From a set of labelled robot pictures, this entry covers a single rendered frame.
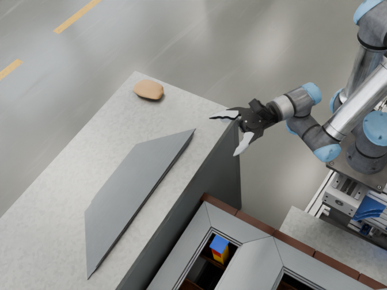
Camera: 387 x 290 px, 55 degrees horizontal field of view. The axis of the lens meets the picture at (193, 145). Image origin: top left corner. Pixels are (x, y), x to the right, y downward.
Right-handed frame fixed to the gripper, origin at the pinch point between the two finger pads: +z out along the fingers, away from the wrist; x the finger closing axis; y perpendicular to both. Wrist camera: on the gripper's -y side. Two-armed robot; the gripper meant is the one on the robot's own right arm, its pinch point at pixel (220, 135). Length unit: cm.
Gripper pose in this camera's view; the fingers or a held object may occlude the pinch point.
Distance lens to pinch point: 112.8
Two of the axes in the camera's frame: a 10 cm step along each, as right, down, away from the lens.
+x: -4.6, -7.8, 4.3
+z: -8.9, 4.4, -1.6
